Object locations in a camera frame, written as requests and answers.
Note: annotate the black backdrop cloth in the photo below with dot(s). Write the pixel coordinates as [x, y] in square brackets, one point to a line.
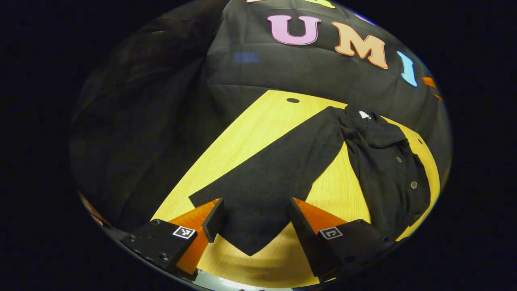
[282, 68]

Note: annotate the black jacket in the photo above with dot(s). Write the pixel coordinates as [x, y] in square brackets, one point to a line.
[274, 173]

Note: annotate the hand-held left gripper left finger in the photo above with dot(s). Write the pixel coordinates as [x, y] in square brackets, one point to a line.
[213, 220]

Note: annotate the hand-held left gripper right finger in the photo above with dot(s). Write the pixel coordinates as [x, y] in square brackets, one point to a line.
[309, 242]

